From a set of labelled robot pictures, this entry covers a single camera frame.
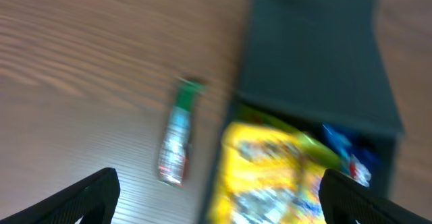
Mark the yellow Hacks candy bag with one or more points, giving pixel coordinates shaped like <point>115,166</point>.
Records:
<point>265,176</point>

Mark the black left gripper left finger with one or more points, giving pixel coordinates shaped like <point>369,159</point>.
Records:
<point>90,200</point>

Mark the green Haribo gummy bag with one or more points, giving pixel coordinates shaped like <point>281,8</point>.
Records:
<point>310,145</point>

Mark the green red candy bar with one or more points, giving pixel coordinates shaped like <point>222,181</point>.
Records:
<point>175,147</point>

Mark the blue Oreo cookie pack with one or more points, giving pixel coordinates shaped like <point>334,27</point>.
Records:
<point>359,158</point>

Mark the black box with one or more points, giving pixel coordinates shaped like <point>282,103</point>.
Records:
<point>317,61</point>

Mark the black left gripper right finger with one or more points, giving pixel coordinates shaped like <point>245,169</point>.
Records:
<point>345,201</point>

